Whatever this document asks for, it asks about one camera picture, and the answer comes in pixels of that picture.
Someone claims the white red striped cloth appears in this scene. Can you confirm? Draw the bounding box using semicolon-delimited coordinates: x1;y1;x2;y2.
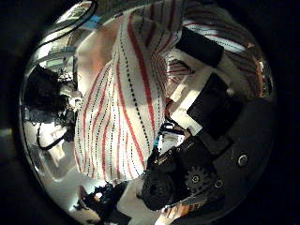
73;0;275;186

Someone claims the metal beam with blue tape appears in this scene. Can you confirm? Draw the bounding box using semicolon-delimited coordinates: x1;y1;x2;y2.
79;13;103;31

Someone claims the black looped hand cable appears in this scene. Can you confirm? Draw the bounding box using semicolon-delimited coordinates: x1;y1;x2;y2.
35;121;68;152

